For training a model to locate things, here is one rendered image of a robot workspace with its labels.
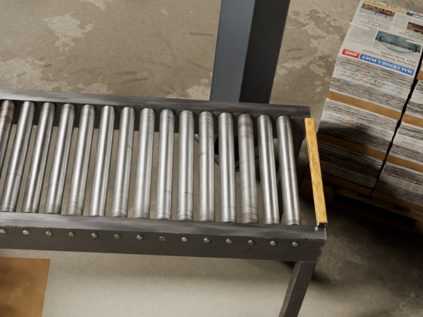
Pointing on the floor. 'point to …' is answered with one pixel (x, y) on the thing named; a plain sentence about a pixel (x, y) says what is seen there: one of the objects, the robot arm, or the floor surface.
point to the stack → (354, 88)
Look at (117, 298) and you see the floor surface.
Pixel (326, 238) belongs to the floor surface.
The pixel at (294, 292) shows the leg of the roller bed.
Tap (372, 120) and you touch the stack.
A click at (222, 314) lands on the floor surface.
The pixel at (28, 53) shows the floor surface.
